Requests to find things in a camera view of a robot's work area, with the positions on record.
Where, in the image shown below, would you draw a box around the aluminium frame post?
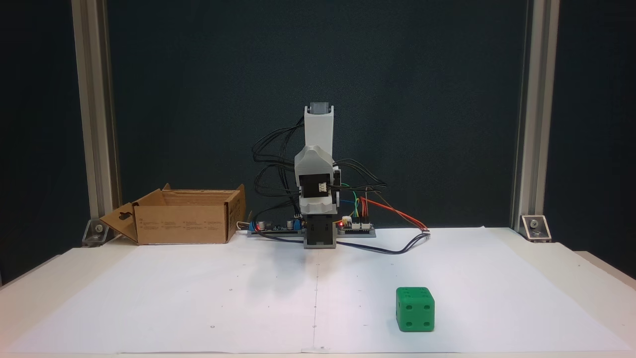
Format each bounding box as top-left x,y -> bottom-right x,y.
71,0 -> 122,234
511,0 -> 561,232

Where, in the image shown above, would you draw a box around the green dice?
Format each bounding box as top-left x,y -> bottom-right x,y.
396,287 -> 435,332

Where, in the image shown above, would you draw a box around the blue power circuit board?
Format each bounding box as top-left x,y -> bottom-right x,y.
248,215 -> 305,235

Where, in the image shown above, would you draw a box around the black and orange cable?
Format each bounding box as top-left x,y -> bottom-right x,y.
253,196 -> 431,255

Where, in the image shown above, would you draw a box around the controller circuit board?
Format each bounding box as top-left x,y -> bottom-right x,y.
337,216 -> 374,234

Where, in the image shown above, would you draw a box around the black motor wire bundle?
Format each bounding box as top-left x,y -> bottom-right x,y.
332,158 -> 388,193
254,163 -> 301,199
252,117 -> 306,172

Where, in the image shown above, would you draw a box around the brown cardboard box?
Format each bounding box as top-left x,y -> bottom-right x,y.
99,183 -> 246,245

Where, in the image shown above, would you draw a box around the metal corner bracket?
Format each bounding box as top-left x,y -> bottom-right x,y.
82,219 -> 120,247
520,215 -> 552,243

